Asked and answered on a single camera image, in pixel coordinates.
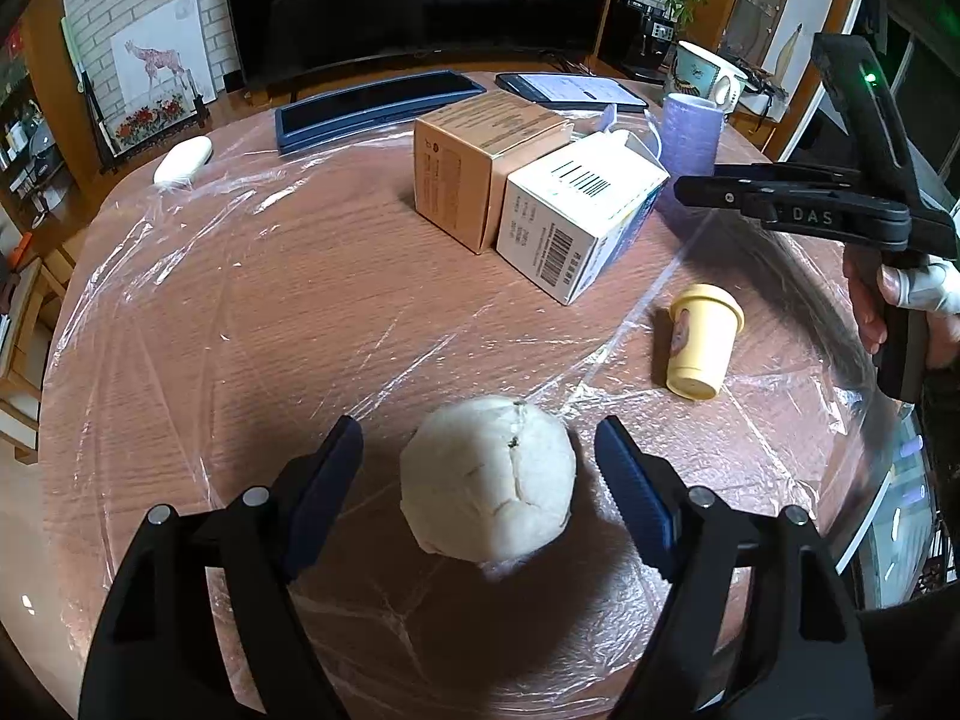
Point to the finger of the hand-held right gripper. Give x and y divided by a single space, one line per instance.
720 195
787 176

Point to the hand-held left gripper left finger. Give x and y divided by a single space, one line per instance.
326 495

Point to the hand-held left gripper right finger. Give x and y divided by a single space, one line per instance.
634 487

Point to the purple mug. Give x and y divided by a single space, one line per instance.
690 142

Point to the white round ball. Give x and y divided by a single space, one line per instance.
487 480

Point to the person's right forearm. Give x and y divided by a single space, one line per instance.
945 345

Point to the person's right hand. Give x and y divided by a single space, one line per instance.
862 307

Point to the blue butterfly mug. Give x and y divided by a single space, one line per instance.
697 71

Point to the small yellow cup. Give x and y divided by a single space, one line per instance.
701 352

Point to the white and blue barcode box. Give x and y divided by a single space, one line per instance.
570 240

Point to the glass display cabinet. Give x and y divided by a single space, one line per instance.
765 0

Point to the clear plastic wrap sheet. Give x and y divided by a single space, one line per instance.
300 330

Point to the black coffee machine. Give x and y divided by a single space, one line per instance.
652 34

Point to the black smartphone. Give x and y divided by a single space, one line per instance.
570 90

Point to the potted green plant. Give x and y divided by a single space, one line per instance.
684 0

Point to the brown cardboard box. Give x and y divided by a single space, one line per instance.
457 180

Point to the person's dark clothing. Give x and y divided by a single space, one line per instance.
915 667

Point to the tablet in blue case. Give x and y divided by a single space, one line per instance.
375 109

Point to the black flat television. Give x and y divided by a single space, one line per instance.
420 0

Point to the white remote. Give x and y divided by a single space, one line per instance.
184 161

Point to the framed red flower picture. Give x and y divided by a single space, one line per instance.
150 118

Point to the wooden shelf with bottles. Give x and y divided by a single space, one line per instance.
30 150

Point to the giraffe drawing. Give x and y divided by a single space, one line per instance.
161 52

